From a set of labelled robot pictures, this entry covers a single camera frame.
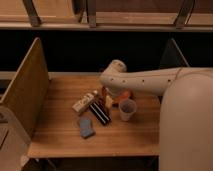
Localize black rectangular case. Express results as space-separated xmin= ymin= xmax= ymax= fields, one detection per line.
xmin=89 ymin=102 xmax=111 ymax=125

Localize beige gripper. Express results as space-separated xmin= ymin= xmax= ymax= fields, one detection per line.
xmin=105 ymin=88 xmax=124 ymax=109

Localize wooden shelf rail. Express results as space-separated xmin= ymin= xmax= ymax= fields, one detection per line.
xmin=0 ymin=0 xmax=213 ymax=32

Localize small brown bottle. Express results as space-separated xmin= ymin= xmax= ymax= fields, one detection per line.
xmin=100 ymin=86 xmax=107 ymax=104

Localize left wooden side panel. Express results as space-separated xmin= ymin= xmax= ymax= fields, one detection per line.
xmin=0 ymin=38 xmax=49 ymax=141

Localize white rectangular box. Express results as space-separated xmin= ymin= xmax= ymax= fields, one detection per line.
xmin=72 ymin=90 xmax=98 ymax=114

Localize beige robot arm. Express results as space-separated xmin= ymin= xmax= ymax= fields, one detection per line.
xmin=100 ymin=60 xmax=213 ymax=171

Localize translucent plastic cup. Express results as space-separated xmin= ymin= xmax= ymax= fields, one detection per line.
xmin=118 ymin=99 xmax=137 ymax=121

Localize blue sponge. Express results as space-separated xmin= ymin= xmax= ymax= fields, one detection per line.
xmin=78 ymin=117 xmax=95 ymax=139

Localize right dark side panel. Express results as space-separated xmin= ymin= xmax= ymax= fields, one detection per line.
xmin=159 ymin=38 xmax=189 ymax=69

